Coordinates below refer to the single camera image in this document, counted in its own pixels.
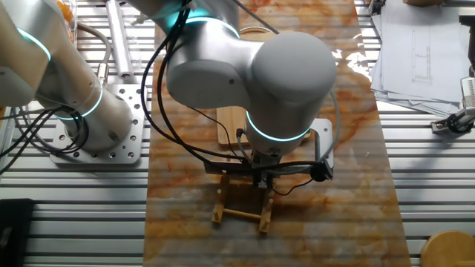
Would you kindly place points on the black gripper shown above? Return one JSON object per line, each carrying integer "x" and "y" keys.
{"x": 266, "y": 165}

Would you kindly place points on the steel cleaver knife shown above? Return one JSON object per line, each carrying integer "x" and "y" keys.
{"x": 226, "y": 167}

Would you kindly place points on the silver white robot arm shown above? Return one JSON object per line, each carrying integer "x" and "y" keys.
{"x": 289, "y": 74}

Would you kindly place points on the wooden peg knife rack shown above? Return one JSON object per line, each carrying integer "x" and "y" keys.
{"x": 265, "y": 219}

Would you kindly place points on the wooden cutting board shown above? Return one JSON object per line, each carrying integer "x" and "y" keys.
{"x": 230, "y": 126}

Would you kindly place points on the orange marble pattern mat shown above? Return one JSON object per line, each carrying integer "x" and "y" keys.
{"x": 334, "y": 222}

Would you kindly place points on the wooden mug tree stand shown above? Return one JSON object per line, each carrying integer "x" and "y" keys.
{"x": 449, "y": 250}

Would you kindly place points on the metal clamp tool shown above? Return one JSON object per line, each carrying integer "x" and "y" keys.
{"x": 454, "y": 122}

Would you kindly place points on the white paper stack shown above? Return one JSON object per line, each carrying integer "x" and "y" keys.
{"x": 419, "y": 48}

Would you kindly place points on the black box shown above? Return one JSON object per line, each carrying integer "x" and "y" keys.
{"x": 15, "y": 233}

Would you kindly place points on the clear plastic fruit container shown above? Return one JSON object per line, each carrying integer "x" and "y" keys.
{"x": 67, "y": 15}

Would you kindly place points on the wrist camera on grey bracket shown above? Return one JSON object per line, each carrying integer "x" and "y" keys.
{"x": 323, "y": 148}

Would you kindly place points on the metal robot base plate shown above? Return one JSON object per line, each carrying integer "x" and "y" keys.
{"x": 139, "y": 122}

